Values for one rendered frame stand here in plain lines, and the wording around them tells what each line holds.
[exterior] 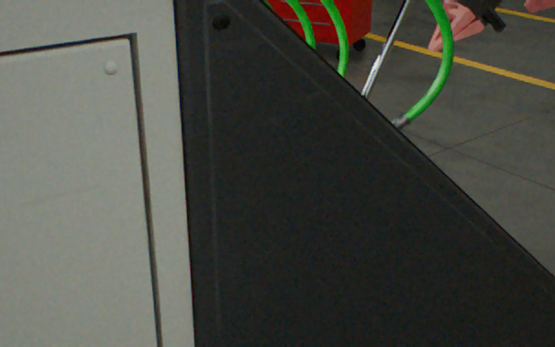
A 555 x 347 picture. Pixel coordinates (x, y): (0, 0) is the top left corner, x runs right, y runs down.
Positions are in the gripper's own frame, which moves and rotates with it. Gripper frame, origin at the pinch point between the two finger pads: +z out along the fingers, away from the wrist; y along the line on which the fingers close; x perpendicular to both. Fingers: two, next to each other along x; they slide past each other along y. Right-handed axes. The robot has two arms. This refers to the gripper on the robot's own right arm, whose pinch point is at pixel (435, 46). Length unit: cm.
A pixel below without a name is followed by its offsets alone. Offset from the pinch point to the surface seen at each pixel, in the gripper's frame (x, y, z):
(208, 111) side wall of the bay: 49, 41, 23
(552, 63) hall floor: -329, -291, -113
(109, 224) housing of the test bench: 51, 41, 34
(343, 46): -4.3, 9.3, 9.3
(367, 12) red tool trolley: -397, -186, -53
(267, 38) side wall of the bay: 47, 40, 17
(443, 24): 17.0, 11.9, 0.6
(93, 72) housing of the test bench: 51, 49, 26
